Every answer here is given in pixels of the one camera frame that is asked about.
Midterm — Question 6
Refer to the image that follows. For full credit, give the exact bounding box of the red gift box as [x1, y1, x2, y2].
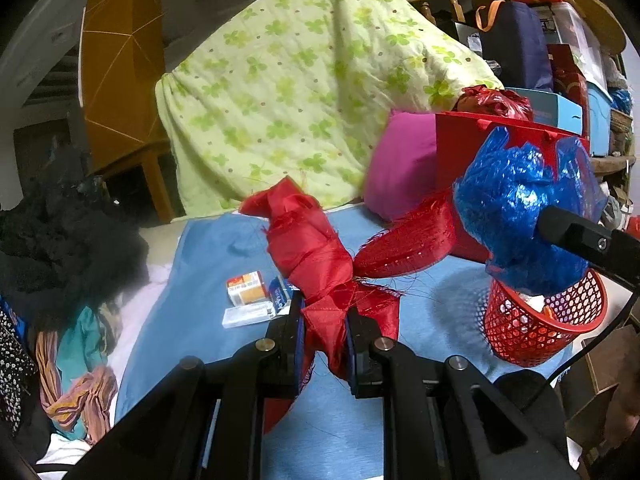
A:
[546, 44, 591, 136]

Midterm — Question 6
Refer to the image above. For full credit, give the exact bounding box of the orange white box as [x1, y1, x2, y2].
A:
[226, 270, 268, 307]

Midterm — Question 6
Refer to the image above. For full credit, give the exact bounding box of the navy bag with orange handle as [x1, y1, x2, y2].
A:
[475, 0, 555, 93]

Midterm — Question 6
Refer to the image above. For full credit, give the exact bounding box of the clear plastic storage box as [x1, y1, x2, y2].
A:
[537, 2, 603, 83]

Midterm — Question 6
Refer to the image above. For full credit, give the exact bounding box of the round wooden table top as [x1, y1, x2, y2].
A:
[472, 0, 627, 53]

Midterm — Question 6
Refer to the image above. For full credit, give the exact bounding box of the teal cloth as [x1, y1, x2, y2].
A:
[55, 306, 108, 431]

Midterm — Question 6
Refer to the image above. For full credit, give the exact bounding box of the pale pink bed sheet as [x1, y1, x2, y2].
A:
[105, 222, 191, 361]

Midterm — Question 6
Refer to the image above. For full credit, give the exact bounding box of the light blue box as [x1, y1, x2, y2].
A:
[505, 87, 585, 136]

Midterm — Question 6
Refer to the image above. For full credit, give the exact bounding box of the red paper bag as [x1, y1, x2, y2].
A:
[435, 112, 591, 263]

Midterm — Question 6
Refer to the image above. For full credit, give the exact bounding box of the magenta pillow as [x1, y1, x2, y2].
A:
[364, 110, 453, 222]

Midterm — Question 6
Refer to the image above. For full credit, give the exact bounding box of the brown cardboard box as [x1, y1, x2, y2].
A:
[560, 325, 640, 461]

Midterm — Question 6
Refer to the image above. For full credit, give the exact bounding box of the black floral cloth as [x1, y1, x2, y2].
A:
[0, 305, 38, 436]

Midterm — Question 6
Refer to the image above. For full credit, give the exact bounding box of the blue storage bin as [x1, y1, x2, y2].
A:
[585, 80, 613, 158]

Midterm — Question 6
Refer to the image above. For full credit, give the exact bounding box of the white flat box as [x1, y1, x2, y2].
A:
[222, 304, 277, 330]

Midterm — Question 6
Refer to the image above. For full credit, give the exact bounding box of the dark fluffy cloth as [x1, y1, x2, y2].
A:
[0, 145, 151, 321]

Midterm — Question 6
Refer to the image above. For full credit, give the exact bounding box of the blue plastic bag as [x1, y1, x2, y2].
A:
[452, 126, 608, 297]

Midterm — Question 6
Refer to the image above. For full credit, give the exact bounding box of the black cable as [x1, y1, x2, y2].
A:
[522, 295, 640, 413]

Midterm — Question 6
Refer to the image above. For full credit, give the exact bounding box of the small blue box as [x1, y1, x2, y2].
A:
[267, 276, 301, 311]

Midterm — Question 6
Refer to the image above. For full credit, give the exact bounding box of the striped scarf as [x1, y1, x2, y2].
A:
[35, 302, 123, 443]

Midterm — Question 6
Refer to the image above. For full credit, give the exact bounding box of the red mesh basket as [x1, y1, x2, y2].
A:
[482, 267, 608, 367]

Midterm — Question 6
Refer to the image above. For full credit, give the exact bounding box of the blue cloth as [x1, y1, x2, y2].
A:
[115, 205, 566, 480]

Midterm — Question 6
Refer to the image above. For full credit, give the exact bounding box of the green clover quilt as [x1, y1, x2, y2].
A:
[155, 0, 505, 217]

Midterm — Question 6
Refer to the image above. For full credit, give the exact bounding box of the orange wooden cabinet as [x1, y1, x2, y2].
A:
[80, 0, 176, 223]

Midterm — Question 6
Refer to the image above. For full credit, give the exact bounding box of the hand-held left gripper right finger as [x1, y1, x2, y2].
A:
[345, 307, 583, 480]

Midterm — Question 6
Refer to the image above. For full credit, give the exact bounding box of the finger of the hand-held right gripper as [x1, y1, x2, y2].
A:
[536, 204, 640, 286]

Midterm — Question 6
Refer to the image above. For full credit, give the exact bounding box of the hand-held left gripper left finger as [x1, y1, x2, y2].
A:
[62, 292, 307, 480]

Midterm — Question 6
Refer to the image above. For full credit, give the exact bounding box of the red fabric bag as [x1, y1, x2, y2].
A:
[239, 176, 460, 436]

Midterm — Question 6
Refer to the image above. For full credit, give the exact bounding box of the red plastic bag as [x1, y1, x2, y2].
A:
[454, 85, 535, 122]

